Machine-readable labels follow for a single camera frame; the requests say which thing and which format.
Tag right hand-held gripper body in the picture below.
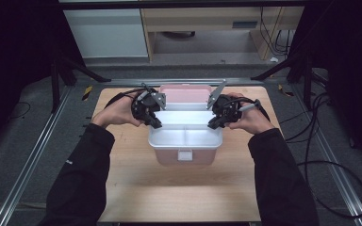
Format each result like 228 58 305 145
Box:
206 78 243 126

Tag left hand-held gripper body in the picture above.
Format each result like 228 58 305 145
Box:
130 82 168 124

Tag person's left hand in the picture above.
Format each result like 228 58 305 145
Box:
90 91 146 129

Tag person's right hand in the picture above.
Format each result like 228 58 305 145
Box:
223 91 276 136

